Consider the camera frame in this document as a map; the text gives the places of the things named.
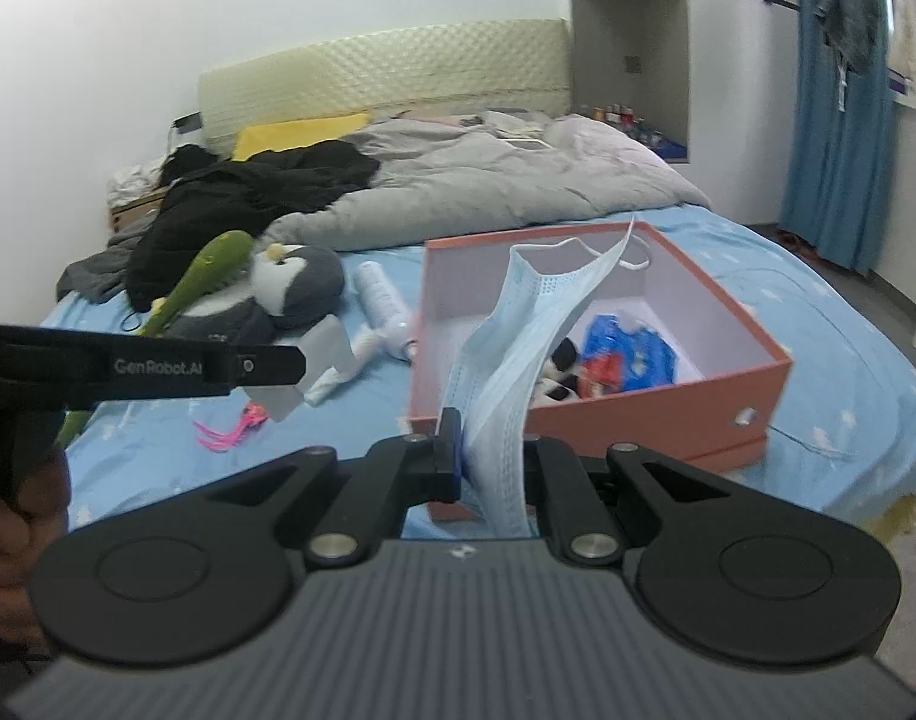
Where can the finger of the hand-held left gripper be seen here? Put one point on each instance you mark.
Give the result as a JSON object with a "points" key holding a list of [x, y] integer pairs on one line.
{"points": [[274, 369]]}

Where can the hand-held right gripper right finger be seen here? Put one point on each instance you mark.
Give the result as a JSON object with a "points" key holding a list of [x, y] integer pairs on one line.
{"points": [[559, 480]]}

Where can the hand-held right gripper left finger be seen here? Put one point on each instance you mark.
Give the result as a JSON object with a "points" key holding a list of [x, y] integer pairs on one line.
{"points": [[452, 457]]}

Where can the clear plastic bag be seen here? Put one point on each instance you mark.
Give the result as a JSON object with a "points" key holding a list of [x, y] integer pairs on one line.
{"points": [[319, 349]]}

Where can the blue face mask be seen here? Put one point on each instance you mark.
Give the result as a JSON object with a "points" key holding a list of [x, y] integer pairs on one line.
{"points": [[495, 360]]}

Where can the red snack packet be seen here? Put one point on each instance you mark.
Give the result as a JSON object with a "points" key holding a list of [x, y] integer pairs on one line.
{"points": [[599, 376]]}

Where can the panda plush toy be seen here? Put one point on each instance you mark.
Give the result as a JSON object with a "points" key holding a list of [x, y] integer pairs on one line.
{"points": [[559, 367]]}

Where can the blue plastic packet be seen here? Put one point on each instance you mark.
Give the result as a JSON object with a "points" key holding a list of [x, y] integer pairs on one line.
{"points": [[630, 349]]}

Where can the pink cardboard box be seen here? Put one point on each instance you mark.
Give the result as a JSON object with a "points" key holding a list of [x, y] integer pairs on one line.
{"points": [[728, 382]]}

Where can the person's left hand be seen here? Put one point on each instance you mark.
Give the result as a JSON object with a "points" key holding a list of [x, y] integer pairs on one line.
{"points": [[15, 562]]}

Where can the white paper wrapper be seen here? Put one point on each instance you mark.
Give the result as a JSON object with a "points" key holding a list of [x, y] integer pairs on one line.
{"points": [[357, 352]]}

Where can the grey penguin plush toy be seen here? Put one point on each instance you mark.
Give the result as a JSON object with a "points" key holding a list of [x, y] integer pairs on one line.
{"points": [[300, 277]]}

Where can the dark grey cloth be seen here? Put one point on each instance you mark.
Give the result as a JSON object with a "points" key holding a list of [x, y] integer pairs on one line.
{"points": [[94, 270]]}

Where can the green plush stick toy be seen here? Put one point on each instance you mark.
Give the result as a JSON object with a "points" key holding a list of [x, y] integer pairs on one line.
{"points": [[210, 266]]}

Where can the white spray bottle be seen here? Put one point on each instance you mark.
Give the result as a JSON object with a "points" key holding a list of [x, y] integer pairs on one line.
{"points": [[383, 300]]}

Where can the brown cardboard box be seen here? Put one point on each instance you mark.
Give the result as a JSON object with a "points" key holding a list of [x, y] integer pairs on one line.
{"points": [[135, 210]]}

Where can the black clothing pile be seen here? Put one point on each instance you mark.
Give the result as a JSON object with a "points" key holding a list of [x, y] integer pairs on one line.
{"points": [[240, 187]]}

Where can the yellow pillow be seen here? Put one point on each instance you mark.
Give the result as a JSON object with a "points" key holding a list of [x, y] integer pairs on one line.
{"points": [[293, 133]]}

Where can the grey duvet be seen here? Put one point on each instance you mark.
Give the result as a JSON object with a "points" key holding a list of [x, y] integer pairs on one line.
{"points": [[488, 180]]}

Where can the cream padded headboard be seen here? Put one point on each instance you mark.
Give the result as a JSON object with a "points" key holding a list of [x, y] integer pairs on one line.
{"points": [[390, 67]]}

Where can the row of small bottles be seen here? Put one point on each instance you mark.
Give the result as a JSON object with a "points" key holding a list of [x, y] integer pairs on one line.
{"points": [[627, 124]]}

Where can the blue curtain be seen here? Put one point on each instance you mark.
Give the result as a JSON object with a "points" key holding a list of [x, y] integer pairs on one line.
{"points": [[833, 150]]}

